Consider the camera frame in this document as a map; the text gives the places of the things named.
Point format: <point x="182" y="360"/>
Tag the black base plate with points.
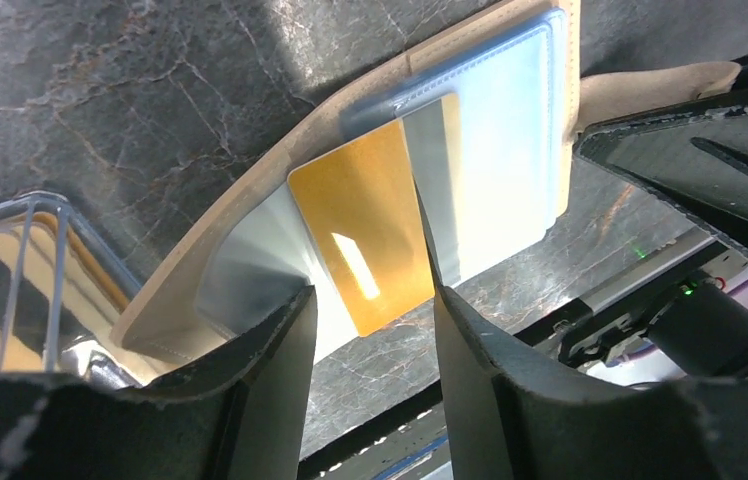
<point x="405" y="423"/>

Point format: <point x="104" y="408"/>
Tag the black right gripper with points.
<point x="680" y="134"/>

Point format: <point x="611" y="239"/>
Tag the beige leather card holder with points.
<point x="515" y="69"/>

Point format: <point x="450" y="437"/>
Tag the clear acrylic card stand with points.
<point x="29" y="285"/>

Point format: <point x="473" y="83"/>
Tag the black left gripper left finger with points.
<point x="237" y="412"/>

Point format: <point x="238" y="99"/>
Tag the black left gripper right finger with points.
<point x="514" y="413"/>

